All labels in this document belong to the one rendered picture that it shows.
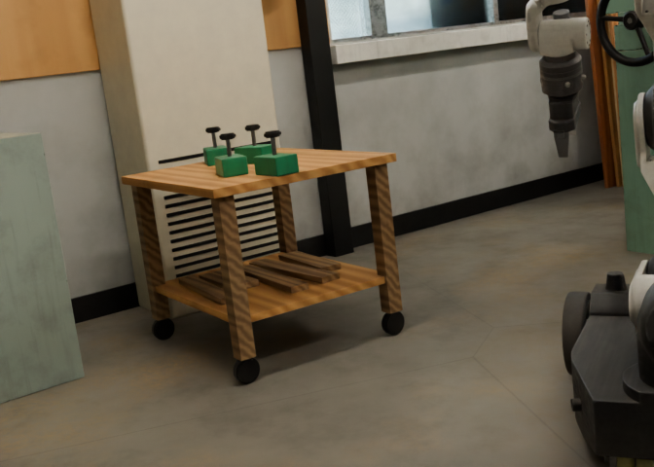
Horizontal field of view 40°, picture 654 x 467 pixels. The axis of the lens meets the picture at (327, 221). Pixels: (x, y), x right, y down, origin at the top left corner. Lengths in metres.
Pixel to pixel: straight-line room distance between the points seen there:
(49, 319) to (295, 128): 1.44
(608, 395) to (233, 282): 1.02
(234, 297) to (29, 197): 0.64
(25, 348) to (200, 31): 1.20
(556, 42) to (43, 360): 1.60
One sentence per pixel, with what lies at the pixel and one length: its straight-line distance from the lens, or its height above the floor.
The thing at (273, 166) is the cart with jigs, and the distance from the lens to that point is 2.30.
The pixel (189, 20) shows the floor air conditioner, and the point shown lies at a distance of 3.08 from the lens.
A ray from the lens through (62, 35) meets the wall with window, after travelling 3.21.
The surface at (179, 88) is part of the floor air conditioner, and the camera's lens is 3.04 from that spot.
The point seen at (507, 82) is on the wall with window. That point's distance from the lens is 4.39.
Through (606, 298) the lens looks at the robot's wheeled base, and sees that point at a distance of 2.13.
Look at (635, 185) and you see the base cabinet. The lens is 3.30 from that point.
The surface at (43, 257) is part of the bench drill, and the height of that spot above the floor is 0.37.
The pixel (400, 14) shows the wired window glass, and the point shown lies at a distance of 4.06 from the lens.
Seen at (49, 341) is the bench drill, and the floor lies 0.13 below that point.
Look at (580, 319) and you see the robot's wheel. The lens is 2.13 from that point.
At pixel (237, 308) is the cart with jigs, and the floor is 0.21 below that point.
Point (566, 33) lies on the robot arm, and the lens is 1.94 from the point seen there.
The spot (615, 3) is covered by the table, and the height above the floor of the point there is 0.87.
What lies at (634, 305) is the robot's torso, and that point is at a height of 0.29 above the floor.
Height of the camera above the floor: 0.82
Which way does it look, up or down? 11 degrees down
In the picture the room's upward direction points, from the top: 7 degrees counter-clockwise
